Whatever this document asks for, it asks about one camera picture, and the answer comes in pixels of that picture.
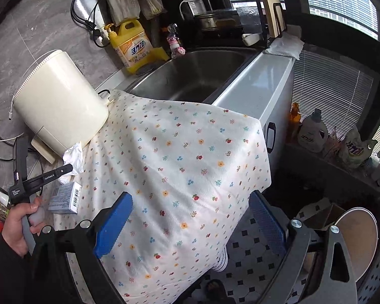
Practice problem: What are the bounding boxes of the pink bottle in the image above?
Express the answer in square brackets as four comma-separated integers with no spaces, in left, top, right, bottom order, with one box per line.
[166,24,186,59]

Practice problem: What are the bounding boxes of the dark slipper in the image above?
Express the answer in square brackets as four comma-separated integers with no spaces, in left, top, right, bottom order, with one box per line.
[206,279,238,301]

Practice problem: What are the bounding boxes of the window blinds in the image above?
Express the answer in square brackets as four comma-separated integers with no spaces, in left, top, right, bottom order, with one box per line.
[293,43,380,153]

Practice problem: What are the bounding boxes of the clear plastic wrap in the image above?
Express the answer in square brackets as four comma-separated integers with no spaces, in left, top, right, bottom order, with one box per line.
[58,142,84,184]

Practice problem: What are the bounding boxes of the white detergent bottle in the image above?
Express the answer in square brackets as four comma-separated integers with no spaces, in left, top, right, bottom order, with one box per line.
[298,108,329,153]

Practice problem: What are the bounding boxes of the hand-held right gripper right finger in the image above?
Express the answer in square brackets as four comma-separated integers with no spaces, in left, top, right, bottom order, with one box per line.
[250,192,358,304]

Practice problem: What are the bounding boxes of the steel sink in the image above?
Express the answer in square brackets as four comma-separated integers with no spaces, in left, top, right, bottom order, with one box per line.
[127,49,260,105]

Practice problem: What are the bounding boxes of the white dishcloth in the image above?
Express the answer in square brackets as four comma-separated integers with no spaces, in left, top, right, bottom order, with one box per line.
[264,35,305,60]

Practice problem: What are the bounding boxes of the small white dish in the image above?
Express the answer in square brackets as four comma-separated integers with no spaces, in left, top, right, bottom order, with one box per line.
[242,32,262,45]

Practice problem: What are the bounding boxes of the person's left forearm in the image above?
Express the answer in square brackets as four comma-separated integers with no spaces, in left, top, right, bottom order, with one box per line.
[0,234,35,304]

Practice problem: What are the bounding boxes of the white cabinet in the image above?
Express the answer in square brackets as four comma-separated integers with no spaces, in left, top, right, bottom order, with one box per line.
[214,49,295,178]

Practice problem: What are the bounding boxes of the blue and white cardboard box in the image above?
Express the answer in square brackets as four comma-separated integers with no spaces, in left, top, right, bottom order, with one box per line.
[47,182,83,214]

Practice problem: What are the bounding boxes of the white cable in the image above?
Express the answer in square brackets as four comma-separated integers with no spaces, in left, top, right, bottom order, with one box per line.
[8,52,51,121]

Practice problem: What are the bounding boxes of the yellow detergent bottle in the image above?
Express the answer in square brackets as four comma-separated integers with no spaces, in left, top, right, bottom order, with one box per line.
[103,19,154,74]

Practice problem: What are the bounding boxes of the detergent refill bag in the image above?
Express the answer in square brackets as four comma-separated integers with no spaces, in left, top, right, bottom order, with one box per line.
[339,130,377,170]

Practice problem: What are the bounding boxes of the coiled black cable with plug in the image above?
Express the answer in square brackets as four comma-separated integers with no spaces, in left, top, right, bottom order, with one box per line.
[70,0,111,48]

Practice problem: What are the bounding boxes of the orange spray bottle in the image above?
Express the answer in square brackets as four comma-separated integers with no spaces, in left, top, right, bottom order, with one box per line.
[288,101,303,143]

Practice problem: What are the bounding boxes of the floral tablecloth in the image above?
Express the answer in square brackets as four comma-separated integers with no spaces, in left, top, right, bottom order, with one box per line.
[52,89,271,304]

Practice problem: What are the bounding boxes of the black dish rack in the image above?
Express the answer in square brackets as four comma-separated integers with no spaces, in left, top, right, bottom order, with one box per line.
[176,0,287,48]

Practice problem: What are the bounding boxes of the wooden cutting board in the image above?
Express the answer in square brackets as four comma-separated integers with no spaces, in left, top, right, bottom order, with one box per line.
[253,0,287,37]

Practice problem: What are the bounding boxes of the cream air fryer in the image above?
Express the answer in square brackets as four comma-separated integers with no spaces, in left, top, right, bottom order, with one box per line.
[12,50,110,165]

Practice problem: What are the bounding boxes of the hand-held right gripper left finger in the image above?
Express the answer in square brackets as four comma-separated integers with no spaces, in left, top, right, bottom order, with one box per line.
[30,192,134,304]

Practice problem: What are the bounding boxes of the steel pot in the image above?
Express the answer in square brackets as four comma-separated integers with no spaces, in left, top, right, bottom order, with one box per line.
[195,9,243,31]

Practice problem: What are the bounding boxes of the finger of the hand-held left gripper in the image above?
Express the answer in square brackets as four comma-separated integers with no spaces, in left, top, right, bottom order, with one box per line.
[25,163,73,191]

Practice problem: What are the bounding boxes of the black cabinet handle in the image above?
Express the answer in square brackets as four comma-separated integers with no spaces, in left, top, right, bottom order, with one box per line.
[264,122,277,153]

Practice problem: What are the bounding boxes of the person's left hand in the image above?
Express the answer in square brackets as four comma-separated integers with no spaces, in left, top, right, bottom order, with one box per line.
[2,203,53,257]

